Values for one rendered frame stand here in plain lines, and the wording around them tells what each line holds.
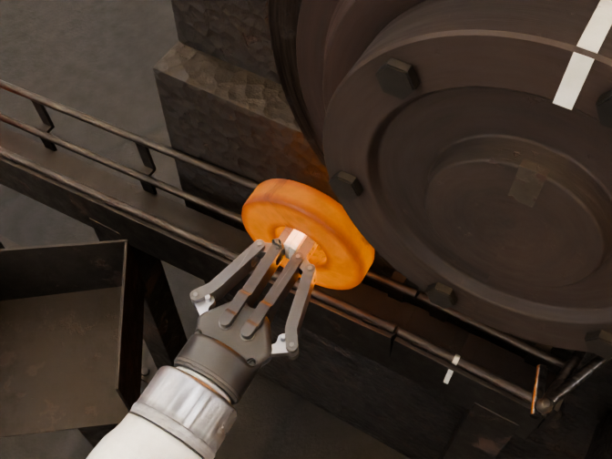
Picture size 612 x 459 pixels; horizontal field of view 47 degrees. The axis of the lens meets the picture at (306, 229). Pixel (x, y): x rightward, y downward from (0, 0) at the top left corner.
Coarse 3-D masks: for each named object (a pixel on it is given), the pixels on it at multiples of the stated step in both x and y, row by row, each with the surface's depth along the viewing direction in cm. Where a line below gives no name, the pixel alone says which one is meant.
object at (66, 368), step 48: (0, 288) 98; (48, 288) 99; (96, 288) 100; (144, 288) 100; (0, 336) 97; (48, 336) 97; (96, 336) 96; (0, 384) 93; (48, 384) 93; (96, 384) 92; (0, 432) 90; (48, 432) 89; (96, 432) 112
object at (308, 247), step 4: (304, 240) 76; (308, 240) 76; (312, 240) 76; (304, 244) 75; (308, 244) 75; (312, 244) 75; (316, 244) 76; (300, 248) 75; (304, 248) 75; (308, 248) 75; (312, 248) 75; (304, 252) 75; (308, 252) 75; (312, 252) 76; (304, 256) 75; (308, 256) 75; (304, 260) 74; (304, 264) 74; (300, 268) 74; (300, 272) 75
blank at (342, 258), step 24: (264, 192) 74; (288, 192) 73; (312, 192) 72; (264, 216) 76; (288, 216) 73; (312, 216) 71; (336, 216) 72; (264, 240) 81; (336, 240) 72; (360, 240) 73; (336, 264) 76; (360, 264) 74; (336, 288) 81
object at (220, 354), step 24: (216, 312) 71; (240, 312) 71; (192, 336) 68; (216, 336) 70; (240, 336) 70; (264, 336) 70; (192, 360) 66; (216, 360) 66; (240, 360) 67; (264, 360) 69; (216, 384) 66; (240, 384) 67
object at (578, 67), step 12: (600, 0) 35; (600, 12) 35; (588, 24) 34; (600, 24) 34; (588, 36) 34; (600, 36) 34; (588, 48) 33; (576, 60) 34; (588, 60) 33; (576, 72) 34; (564, 84) 35; (576, 84) 35; (564, 96) 36; (576, 96) 35
